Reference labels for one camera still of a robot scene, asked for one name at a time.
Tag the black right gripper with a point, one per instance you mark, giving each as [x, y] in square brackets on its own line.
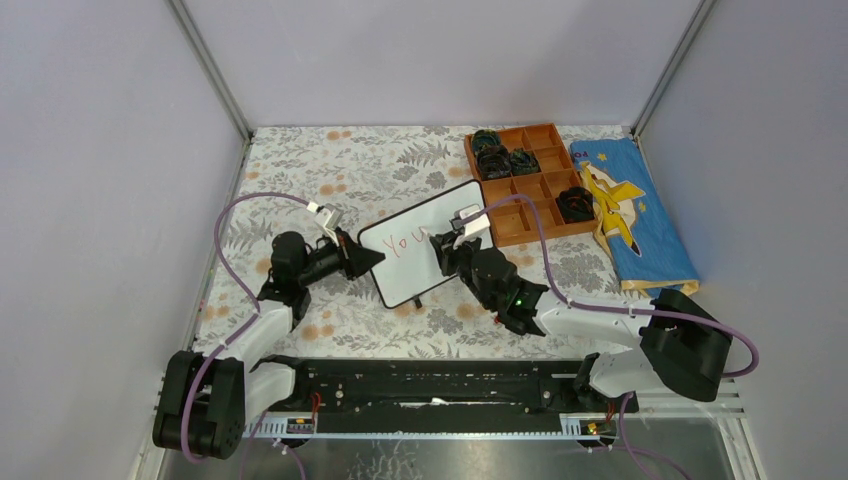
[447, 252]

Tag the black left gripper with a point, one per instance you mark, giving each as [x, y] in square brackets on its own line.
[356, 259]

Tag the black framed whiteboard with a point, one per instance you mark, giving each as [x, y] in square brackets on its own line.
[410, 267]

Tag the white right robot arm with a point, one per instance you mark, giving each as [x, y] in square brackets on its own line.
[669, 342]

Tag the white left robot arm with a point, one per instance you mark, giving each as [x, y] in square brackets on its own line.
[208, 398]

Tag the orange wooden compartment tray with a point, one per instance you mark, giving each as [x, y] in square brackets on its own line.
[517, 222]

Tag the floral table cloth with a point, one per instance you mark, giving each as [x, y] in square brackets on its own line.
[368, 173]

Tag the black coiled band middle left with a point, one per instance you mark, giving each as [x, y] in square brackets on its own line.
[493, 163]

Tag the black coiled band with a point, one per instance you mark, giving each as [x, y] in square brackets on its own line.
[523, 162]
[576, 205]
[493, 163]
[484, 139]

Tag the black coiled band middle right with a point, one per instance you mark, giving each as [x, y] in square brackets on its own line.
[523, 162]

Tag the black coiled band back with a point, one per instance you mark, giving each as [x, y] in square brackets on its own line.
[484, 139]

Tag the black coiled band front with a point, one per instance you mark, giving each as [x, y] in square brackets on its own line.
[576, 205]

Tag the left electronics board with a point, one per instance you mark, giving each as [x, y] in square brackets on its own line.
[300, 425]

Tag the electronics board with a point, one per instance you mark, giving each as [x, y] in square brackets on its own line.
[598, 427]
[300, 425]

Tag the blue cartoon cloth bag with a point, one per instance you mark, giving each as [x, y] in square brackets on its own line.
[634, 228]

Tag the right electronics board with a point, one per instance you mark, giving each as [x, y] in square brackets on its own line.
[598, 427]

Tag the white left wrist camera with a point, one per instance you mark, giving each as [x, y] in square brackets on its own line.
[327, 217]

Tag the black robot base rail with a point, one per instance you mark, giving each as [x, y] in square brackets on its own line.
[437, 397]

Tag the left aluminium frame post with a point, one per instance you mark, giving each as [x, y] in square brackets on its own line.
[192, 34]

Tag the aluminium frame post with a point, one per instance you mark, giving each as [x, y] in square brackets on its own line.
[192, 34]
[691, 32]

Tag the right aluminium frame post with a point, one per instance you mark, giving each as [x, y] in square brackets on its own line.
[691, 32]

